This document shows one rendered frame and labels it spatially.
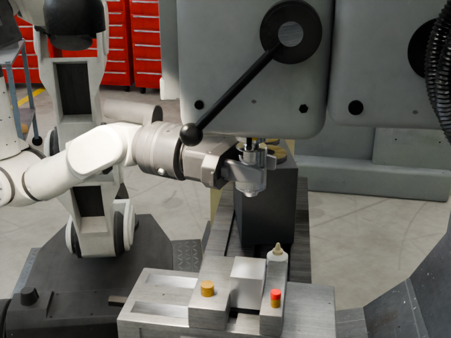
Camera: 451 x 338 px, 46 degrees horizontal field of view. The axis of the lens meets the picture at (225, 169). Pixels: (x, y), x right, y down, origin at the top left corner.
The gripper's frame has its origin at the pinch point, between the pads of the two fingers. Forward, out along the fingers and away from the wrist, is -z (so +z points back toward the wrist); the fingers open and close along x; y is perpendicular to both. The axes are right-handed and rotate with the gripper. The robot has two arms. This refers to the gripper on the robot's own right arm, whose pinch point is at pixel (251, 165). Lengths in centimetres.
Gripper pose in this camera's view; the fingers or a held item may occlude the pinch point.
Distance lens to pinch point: 81.1
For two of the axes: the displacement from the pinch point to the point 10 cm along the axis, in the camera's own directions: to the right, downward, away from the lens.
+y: -0.1, 9.1, 4.1
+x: 4.2, -3.7, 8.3
